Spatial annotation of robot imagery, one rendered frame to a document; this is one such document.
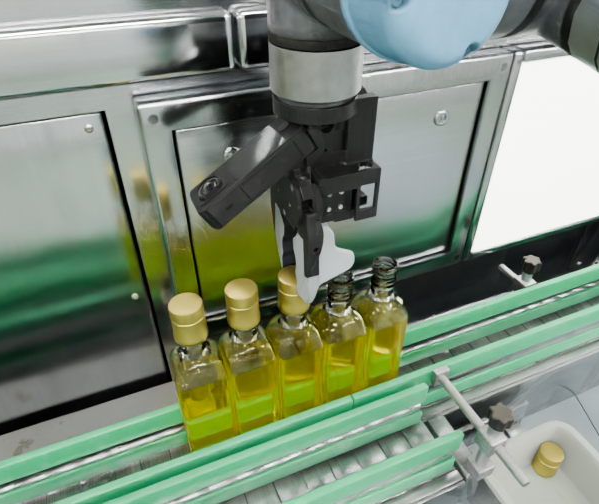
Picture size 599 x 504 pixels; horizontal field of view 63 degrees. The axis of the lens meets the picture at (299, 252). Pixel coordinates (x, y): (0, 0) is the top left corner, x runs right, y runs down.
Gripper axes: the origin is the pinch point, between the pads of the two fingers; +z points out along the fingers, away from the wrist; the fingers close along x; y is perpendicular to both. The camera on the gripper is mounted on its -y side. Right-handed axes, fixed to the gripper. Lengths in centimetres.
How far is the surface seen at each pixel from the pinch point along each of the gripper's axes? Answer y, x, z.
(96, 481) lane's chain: -26.5, 2.7, 27.2
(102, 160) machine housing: -15.8, 16.0, -9.9
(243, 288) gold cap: -5.6, -0.1, -1.0
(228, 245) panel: -3.8, 12.5, 2.7
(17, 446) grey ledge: -36.0, 11.9, 27.2
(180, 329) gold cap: -12.6, -1.3, 1.0
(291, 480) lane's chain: -3.3, -6.8, 27.2
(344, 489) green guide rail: 0.3, -13.8, 19.5
